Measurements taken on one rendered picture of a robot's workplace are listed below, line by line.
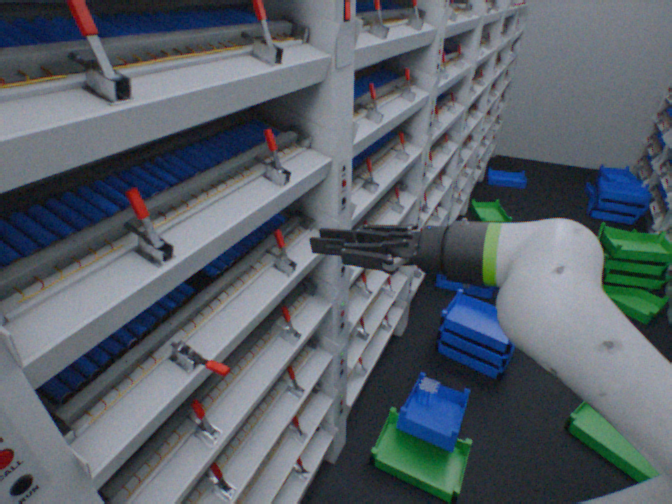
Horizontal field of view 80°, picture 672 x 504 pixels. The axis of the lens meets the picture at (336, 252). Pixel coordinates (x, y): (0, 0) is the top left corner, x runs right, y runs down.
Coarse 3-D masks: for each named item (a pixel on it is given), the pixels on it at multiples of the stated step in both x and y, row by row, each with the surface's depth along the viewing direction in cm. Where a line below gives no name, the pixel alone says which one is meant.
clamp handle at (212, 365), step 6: (192, 354) 59; (192, 360) 58; (198, 360) 58; (204, 360) 58; (210, 360) 58; (210, 366) 57; (216, 366) 57; (222, 366) 57; (216, 372) 57; (222, 372) 56; (228, 372) 57
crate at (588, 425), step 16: (576, 416) 149; (592, 416) 158; (576, 432) 150; (592, 432) 152; (608, 432) 152; (592, 448) 147; (608, 448) 141; (624, 448) 146; (624, 464) 139; (640, 464) 142; (640, 480) 136
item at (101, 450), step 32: (320, 224) 91; (288, 256) 83; (320, 256) 90; (256, 288) 75; (288, 288) 80; (192, 320) 66; (224, 320) 67; (256, 320) 72; (160, 352) 60; (224, 352) 65; (128, 384) 55; (160, 384) 57; (192, 384) 60; (128, 416) 53; (160, 416) 55; (96, 448) 49; (128, 448) 51; (96, 480) 48
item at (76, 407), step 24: (264, 240) 81; (240, 264) 74; (264, 264) 78; (216, 288) 69; (192, 312) 64; (168, 336) 61; (120, 360) 55; (144, 360) 58; (96, 384) 52; (72, 408) 49
